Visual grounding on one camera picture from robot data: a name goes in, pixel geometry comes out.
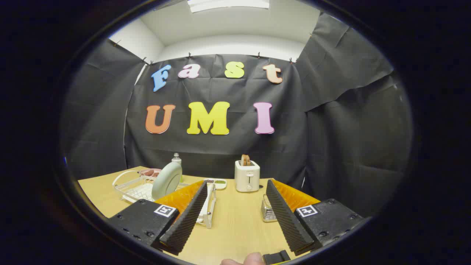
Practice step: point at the clear bottle green drink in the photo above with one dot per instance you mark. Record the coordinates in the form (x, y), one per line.
(176, 159)

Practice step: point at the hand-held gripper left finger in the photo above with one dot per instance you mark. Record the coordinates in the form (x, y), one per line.
(187, 221)

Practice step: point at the pale green plate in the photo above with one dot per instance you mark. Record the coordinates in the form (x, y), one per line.
(167, 180)

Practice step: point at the brown bread slice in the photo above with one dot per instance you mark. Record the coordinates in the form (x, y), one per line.
(245, 160)

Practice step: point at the pink plate with food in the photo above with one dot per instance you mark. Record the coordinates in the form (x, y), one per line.
(149, 172)

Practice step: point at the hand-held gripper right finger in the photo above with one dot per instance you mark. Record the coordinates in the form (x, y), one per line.
(285, 217)

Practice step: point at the cream toaster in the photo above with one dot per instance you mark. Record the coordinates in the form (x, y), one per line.
(246, 178)

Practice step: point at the small white divided dish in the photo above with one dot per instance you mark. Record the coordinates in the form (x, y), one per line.
(220, 184)

